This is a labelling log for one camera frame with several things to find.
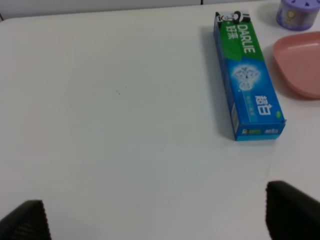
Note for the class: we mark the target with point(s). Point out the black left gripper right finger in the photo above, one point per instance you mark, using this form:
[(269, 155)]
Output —
[(290, 213)]

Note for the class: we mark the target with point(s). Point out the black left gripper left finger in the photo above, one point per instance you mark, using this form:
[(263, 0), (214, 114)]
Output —
[(28, 221)]

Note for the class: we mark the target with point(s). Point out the Darlie toothpaste box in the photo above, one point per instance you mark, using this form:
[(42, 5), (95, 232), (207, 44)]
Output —
[(253, 105)]

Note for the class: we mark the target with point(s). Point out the pink plastic plate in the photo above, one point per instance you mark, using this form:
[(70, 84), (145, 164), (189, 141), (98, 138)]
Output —
[(297, 58)]

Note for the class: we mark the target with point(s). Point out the purple air freshener jar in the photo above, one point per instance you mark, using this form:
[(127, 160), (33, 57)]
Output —
[(297, 15)]

